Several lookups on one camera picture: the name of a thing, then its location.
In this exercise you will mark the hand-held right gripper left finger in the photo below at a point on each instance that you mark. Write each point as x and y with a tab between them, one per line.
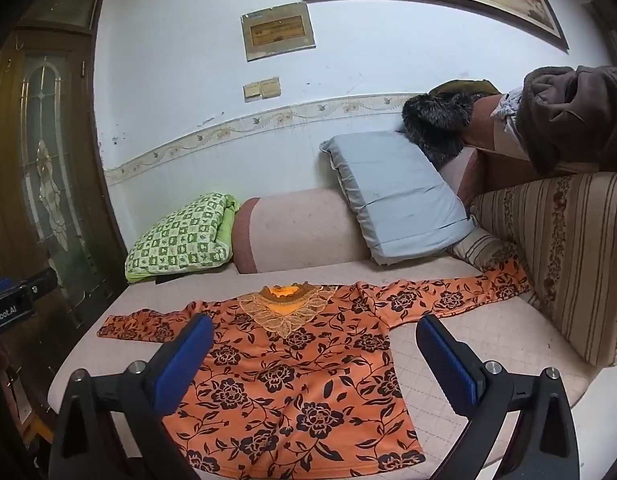
183	365

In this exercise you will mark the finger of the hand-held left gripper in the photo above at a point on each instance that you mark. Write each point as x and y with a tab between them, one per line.
38	286

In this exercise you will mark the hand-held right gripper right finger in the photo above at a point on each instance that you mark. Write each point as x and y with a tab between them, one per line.
448	367

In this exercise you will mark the orange black floral shirt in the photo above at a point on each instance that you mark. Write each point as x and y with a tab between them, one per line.
298	380

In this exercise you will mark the wooden door with glass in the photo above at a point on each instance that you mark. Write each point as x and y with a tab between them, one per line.
43	160

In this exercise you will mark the green checked folded blanket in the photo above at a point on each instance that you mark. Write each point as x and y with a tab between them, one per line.
183	237

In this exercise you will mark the striped floral backrest cushion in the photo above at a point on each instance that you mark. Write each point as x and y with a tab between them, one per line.
568	260

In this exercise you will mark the pink quilted sofa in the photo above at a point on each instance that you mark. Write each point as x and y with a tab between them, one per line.
288	230

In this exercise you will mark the grey pillow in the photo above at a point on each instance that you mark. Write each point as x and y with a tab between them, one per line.
403	195

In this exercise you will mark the black fur hat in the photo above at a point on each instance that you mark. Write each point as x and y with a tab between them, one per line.
438	120

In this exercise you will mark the white patterned cloth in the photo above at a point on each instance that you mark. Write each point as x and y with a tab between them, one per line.
508	105

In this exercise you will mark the brown jacket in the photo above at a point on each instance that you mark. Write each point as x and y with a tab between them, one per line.
573	115

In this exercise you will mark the beige wall switch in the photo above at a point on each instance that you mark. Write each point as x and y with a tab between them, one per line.
252	91
271	87

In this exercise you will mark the framed wall plaque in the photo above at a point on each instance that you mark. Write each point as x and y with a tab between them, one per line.
278	32

